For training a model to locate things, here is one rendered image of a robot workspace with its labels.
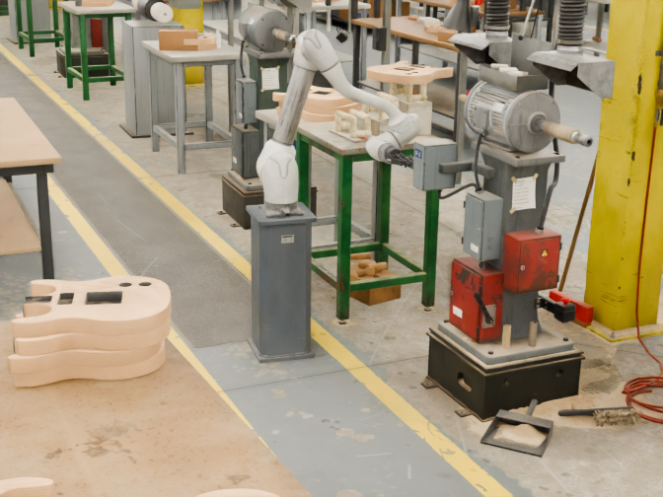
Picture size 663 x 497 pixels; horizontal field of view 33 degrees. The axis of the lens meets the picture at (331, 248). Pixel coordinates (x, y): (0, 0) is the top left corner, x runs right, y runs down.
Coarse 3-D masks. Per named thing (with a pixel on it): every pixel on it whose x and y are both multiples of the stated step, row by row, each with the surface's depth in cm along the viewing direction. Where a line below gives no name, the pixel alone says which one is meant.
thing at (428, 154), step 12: (420, 144) 479; (432, 144) 478; (444, 144) 479; (456, 144) 482; (420, 156) 479; (432, 156) 478; (444, 156) 481; (456, 156) 483; (420, 168) 481; (432, 168) 480; (420, 180) 482; (432, 180) 482; (444, 180) 484; (456, 192) 485
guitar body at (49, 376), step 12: (156, 360) 309; (36, 372) 297; (48, 372) 299; (60, 372) 302; (72, 372) 303; (84, 372) 303; (96, 372) 302; (108, 372) 302; (120, 372) 303; (132, 372) 304; (144, 372) 306; (24, 384) 298; (36, 384) 298
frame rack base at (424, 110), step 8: (400, 96) 592; (400, 104) 578; (408, 104) 572; (416, 104) 574; (424, 104) 576; (408, 112) 573; (416, 112) 575; (424, 112) 577; (424, 120) 579; (424, 128) 580
